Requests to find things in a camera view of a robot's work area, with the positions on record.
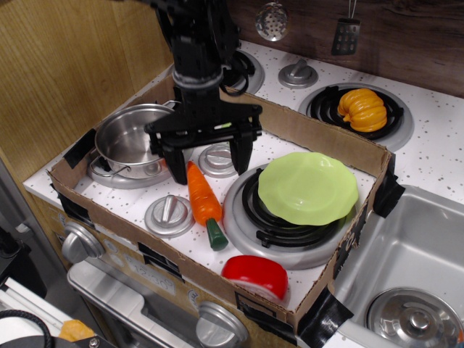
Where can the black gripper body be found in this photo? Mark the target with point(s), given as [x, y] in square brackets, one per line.
[204, 118]

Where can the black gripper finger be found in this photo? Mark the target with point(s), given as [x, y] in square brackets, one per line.
[175, 161]
[241, 150]

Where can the orange toy carrot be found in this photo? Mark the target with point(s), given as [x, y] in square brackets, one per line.
[205, 206]

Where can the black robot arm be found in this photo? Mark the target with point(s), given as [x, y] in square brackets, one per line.
[202, 38]

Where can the light green plastic plate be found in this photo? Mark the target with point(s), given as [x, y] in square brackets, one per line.
[308, 188]

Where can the silver stove knob upper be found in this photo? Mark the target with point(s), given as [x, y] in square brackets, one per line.
[215, 161]

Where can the silver stove knob lower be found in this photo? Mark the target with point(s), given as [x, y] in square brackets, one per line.
[169, 217]

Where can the front right black burner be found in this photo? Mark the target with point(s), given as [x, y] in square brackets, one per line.
[253, 230]

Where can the back right black burner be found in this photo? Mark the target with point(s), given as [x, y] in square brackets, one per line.
[322, 105]

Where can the hanging silver skimmer ladle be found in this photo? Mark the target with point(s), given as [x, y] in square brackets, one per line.
[272, 21]

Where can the red toy cheese wheel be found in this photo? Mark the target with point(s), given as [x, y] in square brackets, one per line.
[258, 275]

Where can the orange toy pumpkin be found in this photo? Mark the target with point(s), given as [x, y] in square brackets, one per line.
[363, 109]

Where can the silver oven knob left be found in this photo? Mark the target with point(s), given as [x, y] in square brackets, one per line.
[80, 244]

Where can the silver oven knob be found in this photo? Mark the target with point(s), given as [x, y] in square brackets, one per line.
[217, 327]
[80, 244]

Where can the hanging silver slotted spatula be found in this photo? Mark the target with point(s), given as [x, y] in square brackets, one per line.
[347, 33]

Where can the silver oven door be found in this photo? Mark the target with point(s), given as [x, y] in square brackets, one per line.
[137, 316]

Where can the silver oven knob right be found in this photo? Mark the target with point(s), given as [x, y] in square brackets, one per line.
[217, 327]

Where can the orange sponge piece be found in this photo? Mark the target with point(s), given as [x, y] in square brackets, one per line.
[75, 330]

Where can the silver toy sink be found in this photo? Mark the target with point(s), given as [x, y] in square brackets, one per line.
[419, 245]

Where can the stainless steel pot lid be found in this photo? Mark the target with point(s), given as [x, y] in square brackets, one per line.
[411, 317]

